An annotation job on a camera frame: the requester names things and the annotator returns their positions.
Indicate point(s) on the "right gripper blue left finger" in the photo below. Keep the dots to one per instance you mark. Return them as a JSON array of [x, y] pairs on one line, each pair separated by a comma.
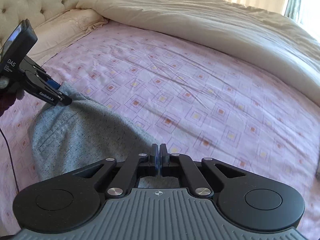
[[135, 167]]

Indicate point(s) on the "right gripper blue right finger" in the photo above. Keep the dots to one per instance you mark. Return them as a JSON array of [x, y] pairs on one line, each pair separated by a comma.
[[183, 168]]

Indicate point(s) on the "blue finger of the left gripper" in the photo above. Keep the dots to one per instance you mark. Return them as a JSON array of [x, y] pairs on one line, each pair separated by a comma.
[[53, 84]]

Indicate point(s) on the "grey speckled pants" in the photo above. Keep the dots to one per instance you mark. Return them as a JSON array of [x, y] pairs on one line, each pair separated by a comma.
[[66, 138]]

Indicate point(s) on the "left gloved hand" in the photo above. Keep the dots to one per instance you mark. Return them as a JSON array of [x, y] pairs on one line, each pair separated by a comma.
[[10, 95]]

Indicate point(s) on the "beige pillow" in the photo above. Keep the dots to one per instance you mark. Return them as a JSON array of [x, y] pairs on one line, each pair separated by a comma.
[[62, 30]]

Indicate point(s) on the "pink patterned bed sheet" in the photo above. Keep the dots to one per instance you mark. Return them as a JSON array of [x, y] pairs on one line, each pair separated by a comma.
[[200, 102]]

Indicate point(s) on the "beige duvet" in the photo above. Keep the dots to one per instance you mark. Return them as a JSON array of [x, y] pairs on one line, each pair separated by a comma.
[[265, 39]]

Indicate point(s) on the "green curtain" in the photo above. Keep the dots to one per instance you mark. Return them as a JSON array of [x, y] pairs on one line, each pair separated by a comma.
[[293, 9]]

